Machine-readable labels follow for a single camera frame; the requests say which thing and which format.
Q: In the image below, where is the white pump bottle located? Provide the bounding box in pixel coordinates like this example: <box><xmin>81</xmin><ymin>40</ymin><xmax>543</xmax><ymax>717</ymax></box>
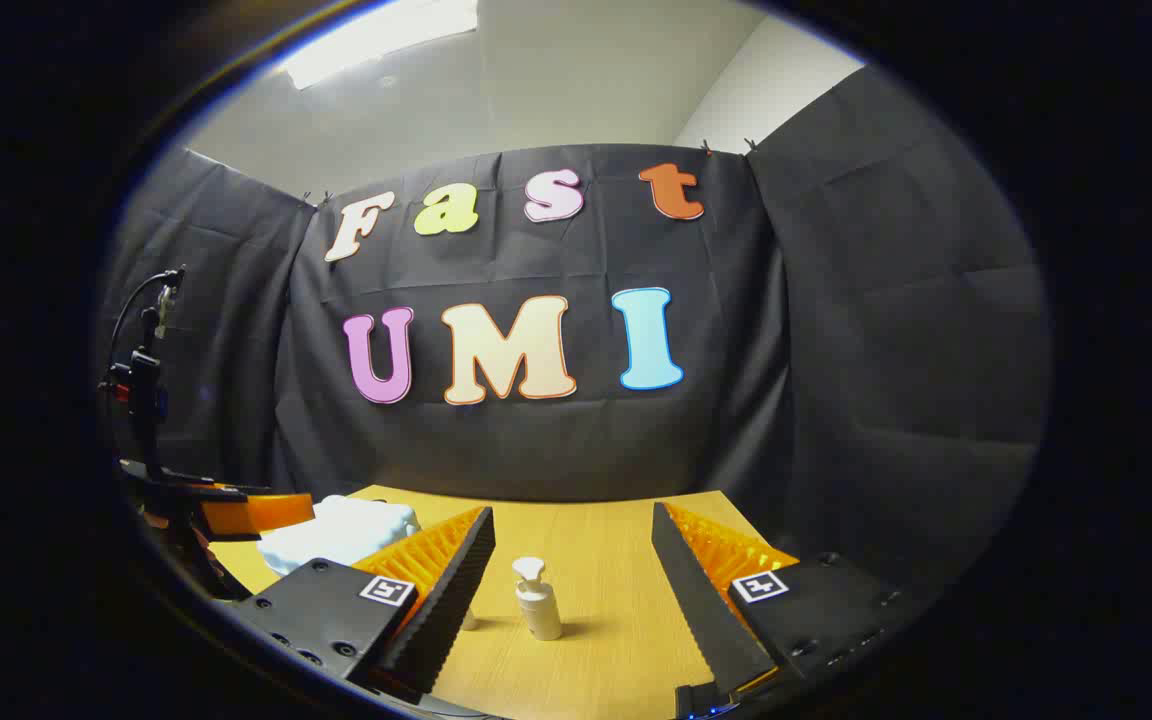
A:
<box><xmin>511</xmin><ymin>556</ymin><xmax>564</xmax><ymax>642</ymax></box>

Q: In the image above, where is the light blue suitcase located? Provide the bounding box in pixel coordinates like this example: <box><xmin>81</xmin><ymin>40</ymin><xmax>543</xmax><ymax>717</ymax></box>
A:
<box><xmin>256</xmin><ymin>494</ymin><xmax>422</xmax><ymax>578</ymax></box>

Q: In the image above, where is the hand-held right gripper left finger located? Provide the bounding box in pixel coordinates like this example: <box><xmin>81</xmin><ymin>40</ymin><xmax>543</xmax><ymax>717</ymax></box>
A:
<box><xmin>231</xmin><ymin>505</ymin><xmax>497</xmax><ymax>706</ymax></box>

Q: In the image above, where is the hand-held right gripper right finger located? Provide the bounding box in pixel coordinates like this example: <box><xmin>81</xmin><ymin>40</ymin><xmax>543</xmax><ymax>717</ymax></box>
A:
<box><xmin>650</xmin><ymin>500</ymin><xmax>912</xmax><ymax>719</ymax></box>

